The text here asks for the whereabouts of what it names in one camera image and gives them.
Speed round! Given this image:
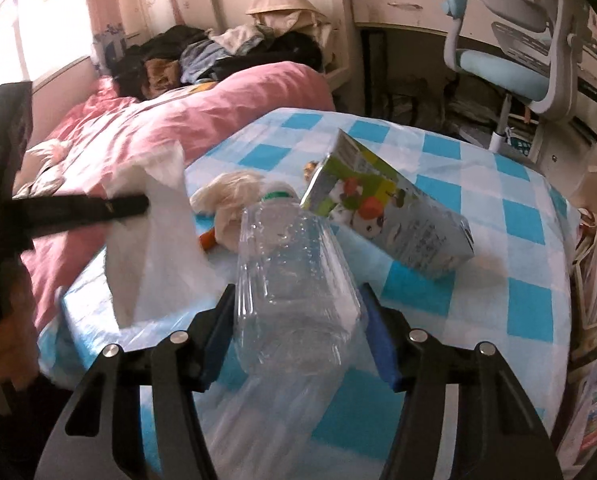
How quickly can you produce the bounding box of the crumpled tissue ball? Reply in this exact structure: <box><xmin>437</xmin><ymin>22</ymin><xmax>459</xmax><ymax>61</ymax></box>
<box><xmin>191</xmin><ymin>171</ymin><xmax>266</xmax><ymax>253</ymax></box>

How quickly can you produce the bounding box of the pink duvet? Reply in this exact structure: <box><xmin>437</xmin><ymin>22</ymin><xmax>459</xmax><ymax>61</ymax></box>
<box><xmin>21</xmin><ymin>61</ymin><xmax>336</xmax><ymax>331</ymax></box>

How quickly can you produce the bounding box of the white tissue sheet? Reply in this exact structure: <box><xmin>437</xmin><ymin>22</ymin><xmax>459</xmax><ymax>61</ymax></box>
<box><xmin>103</xmin><ymin>142</ymin><xmax>214</xmax><ymax>328</ymax></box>

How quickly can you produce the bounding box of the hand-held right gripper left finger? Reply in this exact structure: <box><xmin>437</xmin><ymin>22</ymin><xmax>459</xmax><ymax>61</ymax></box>
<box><xmin>33</xmin><ymin>284</ymin><xmax>239</xmax><ymax>480</ymax></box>

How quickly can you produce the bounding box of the white desk with drawer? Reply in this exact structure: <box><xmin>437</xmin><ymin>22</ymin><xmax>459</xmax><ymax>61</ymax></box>
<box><xmin>348</xmin><ymin>0</ymin><xmax>597</xmax><ymax>161</ymax></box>

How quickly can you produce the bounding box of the blue and grey office chair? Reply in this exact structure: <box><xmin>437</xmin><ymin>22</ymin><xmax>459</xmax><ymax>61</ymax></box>
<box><xmin>441</xmin><ymin>0</ymin><xmax>591</xmax><ymax>153</ymax></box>

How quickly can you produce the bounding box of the black folded garment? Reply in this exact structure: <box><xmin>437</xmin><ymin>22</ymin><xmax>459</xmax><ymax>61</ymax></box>
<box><xmin>213</xmin><ymin>35</ymin><xmax>324</xmax><ymax>81</ymax></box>

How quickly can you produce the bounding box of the white garment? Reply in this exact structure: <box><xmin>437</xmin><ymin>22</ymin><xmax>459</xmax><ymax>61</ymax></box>
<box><xmin>208</xmin><ymin>25</ymin><xmax>264</xmax><ymax>53</ymax></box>

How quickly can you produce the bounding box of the printed drink carton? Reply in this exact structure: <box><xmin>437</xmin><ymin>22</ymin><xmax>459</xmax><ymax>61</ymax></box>
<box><xmin>301</xmin><ymin>128</ymin><xmax>475</xmax><ymax>281</ymax></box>

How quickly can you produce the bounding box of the clear plastic bottle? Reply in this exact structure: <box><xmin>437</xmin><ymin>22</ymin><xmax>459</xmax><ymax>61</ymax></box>
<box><xmin>233</xmin><ymin>185</ymin><xmax>364</xmax><ymax>378</ymax></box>

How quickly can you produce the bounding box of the brown garment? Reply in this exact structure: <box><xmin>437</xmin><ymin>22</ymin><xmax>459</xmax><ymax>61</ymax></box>
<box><xmin>145</xmin><ymin>58</ymin><xmax>182</xmax><ymax>92</ymax></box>

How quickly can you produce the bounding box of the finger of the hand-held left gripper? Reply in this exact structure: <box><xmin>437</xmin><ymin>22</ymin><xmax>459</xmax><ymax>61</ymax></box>
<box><xmin>11</xmin><ymin>194</ymin><xmax>152</xmax><ymax>239</ymax></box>

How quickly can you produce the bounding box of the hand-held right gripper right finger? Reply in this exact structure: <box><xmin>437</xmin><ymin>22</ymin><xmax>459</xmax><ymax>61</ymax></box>
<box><xmin>361</xmin><ymin>282</ymin><xmax>564</xmax><ymax>480</ymax></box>

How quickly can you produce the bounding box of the black clothes heap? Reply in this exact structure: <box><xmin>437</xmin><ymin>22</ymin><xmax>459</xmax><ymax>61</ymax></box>
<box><xmin>111</xmin><ymin>25</ymin><xmax>209</xmax><ymax>98</ymax></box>

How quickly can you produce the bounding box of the window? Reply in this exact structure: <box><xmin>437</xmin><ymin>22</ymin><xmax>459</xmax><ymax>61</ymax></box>
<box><xmin>8</xmin><ymin>0</ymin><xmax>94</xmax><ymax>86</ymax></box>

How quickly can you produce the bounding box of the blue-grey garment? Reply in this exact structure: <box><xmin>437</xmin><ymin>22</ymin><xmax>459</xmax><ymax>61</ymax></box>
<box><xmin>181</xmin><ymin>40</ymin><xmax>229</xmax><ymax>83</ymax></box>

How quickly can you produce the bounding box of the beige fabric bag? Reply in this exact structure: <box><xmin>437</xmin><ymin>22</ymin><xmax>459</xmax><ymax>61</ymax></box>
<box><xmin>246</xmin><ymin>0</ymin><xmax>329</xmax><ymax>36</ymax></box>

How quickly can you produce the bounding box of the blue checked tablecloth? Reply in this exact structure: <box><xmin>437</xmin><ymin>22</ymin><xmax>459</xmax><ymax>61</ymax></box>
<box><xmin>38</xmin><ymin>107</ymin><xmax>581</xmax><ymax>480</ymax></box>

